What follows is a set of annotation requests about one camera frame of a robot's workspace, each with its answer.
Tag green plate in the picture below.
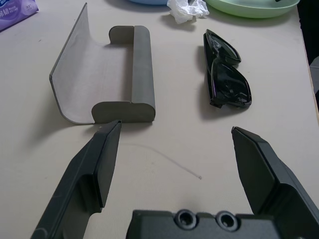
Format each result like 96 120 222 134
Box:
203 0 301 19

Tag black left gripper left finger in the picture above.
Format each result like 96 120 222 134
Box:
29 119 122 239

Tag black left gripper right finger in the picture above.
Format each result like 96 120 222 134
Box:
231 125 319 239

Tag black sunglasses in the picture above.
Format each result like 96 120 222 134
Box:
203 28 252 109

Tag purple tissue pack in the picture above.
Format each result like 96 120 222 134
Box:
0 0 40 32

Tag white tissue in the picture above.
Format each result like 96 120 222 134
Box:
166 0 210 24

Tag grey glasses case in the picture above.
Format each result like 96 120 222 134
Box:
49 2 157 124

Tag blue plate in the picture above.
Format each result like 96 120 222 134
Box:
128 0 172 6

